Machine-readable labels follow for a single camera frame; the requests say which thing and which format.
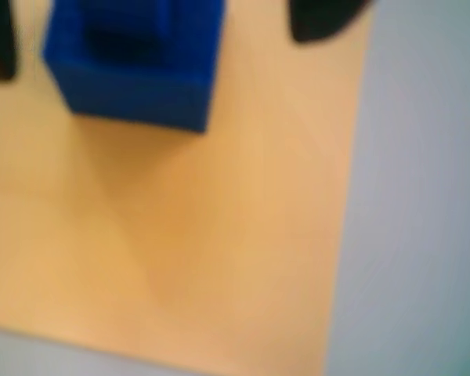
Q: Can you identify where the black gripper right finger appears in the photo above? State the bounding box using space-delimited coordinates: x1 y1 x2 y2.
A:
288 0 377 43

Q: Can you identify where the orange paper square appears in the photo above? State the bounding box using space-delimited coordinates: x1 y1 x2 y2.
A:
0 0 377 376

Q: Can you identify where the small blue cube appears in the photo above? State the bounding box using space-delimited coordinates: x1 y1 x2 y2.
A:
41 0 226 135

